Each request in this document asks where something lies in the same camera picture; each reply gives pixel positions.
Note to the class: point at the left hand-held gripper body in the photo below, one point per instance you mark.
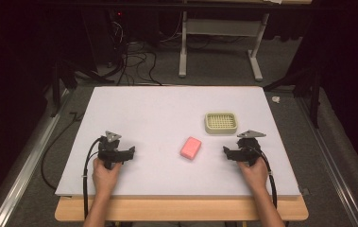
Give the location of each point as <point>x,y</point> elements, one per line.
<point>109,150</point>

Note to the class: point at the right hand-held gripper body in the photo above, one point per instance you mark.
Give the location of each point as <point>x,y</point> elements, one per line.
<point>248,150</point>

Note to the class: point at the person's right hand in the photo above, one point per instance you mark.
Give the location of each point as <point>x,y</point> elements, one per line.
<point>255,176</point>

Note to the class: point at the person's left hand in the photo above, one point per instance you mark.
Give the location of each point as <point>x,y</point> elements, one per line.
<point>104,178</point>

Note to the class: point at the beige soap dish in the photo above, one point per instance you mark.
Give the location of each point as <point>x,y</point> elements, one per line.
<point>221,123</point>

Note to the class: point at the pink soap bar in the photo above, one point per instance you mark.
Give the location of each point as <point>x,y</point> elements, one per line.
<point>190,148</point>

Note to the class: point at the white foam board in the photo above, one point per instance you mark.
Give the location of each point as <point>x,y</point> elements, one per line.
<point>167,113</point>

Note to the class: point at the crumpled white paper scrap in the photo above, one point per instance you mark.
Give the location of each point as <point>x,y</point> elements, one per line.
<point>276,99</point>

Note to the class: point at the wooden table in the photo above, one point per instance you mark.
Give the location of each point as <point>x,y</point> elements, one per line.
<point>183,208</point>

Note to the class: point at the black metal stand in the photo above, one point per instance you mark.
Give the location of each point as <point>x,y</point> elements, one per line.
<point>313,91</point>
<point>63,75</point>

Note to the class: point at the aluminium floor rail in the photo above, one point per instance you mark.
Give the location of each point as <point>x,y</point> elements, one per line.
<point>25,164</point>
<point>334,164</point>

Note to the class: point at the white metal desk frame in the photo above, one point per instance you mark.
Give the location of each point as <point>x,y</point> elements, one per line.
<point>224,27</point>

